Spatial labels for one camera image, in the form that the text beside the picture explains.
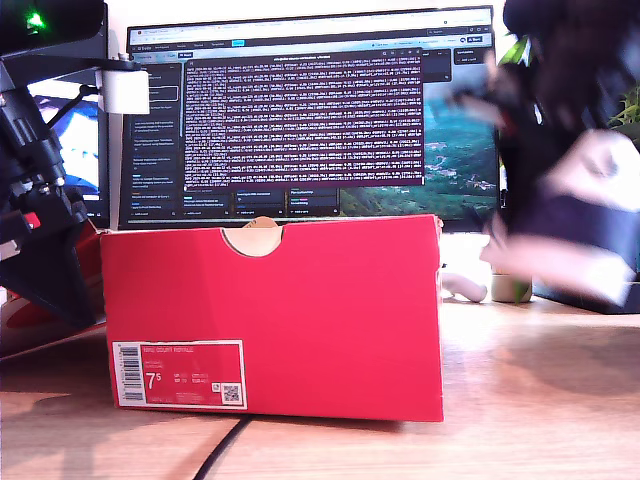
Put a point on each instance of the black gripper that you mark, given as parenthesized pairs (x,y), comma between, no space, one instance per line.
(35,165)

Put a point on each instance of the red Nike shoebox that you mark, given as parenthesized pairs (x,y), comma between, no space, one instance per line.
(300,310)

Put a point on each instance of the blue suede shoe white stripes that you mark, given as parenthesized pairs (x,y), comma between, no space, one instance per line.
(575,225)

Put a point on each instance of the beige cardboard insert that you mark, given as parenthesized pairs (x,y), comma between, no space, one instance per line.
(252,242)

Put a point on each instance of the wide black computer monitor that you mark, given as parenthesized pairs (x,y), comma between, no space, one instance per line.
(300,125)

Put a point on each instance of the white handheld controller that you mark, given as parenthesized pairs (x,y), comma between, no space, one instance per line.
(467,289)

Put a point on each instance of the white ceramic pot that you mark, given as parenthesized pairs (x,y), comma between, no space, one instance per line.
(502,289)

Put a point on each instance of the black plant tray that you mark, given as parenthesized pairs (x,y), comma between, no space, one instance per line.
(565,297)

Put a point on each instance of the green leafy potted plant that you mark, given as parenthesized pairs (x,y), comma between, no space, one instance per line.
(627,112)

